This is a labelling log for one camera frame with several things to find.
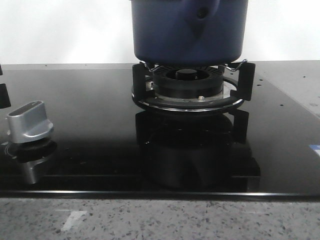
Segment black glass gas cooktop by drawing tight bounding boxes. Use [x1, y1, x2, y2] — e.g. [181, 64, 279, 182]
[0, 65, 320, 201]

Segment dark blue cooking pot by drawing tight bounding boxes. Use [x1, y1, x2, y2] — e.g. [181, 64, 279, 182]
[131, 0, 249, 67]

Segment blue white sticker label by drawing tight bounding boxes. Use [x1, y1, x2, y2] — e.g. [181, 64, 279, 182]
[309, 144, 320, 157]

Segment black gas burner head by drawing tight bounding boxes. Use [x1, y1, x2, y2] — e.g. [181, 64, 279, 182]
[153, 66, 223, 99]

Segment black pot support grate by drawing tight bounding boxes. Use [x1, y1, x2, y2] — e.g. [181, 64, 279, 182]
[132, 60, 256, 114]

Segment black left burner grate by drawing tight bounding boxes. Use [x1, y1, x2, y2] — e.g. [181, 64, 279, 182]
[0, 63, 12, 110]

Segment silver stove control knob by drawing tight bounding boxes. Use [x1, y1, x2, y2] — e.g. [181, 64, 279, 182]
[6, 100, 54, 144]

